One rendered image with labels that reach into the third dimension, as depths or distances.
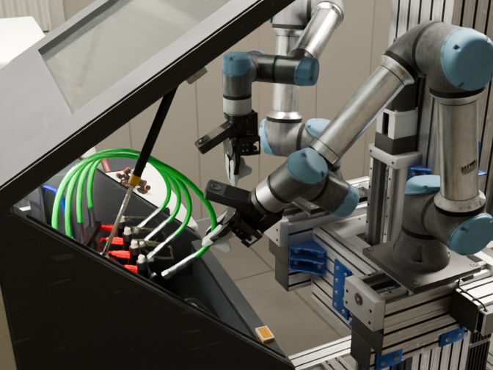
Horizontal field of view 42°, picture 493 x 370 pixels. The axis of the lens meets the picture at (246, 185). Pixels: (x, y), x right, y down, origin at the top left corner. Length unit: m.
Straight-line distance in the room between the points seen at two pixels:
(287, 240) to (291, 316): 1.27
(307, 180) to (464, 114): 0.38
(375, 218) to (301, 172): 0.77
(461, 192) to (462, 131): 0.15
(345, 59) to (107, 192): 2.53
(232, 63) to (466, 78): 0.57
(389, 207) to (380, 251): 0.18
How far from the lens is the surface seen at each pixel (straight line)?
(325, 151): 1.48
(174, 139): 3.73
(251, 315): 1.69
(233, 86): 1.66
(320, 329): 3.25
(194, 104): 3.72
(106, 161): 2.60
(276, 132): 2.08
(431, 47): 1.44
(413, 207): 1.69
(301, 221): 2.09
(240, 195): 1.41
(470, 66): 1.41
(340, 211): 1.40
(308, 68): 1.69
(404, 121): 1.88
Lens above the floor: 1.93
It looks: 24 degrees down
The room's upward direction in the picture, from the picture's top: 1 degrees counter-clockwise
